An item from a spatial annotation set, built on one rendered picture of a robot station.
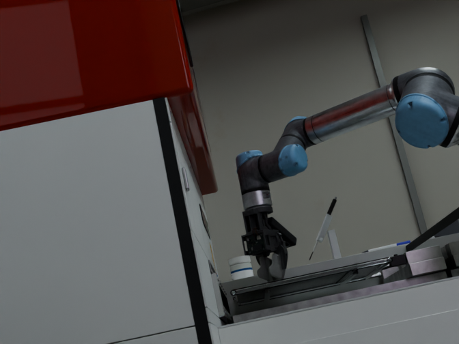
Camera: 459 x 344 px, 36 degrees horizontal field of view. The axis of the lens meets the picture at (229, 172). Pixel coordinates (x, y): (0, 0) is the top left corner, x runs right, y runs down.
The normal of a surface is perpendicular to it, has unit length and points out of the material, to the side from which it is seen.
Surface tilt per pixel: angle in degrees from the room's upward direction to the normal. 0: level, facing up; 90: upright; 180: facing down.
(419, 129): 125
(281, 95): 90
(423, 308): 90
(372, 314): 90
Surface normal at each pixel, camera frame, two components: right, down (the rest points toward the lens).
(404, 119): -0.46, 0.52
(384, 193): -0.19, -0.21
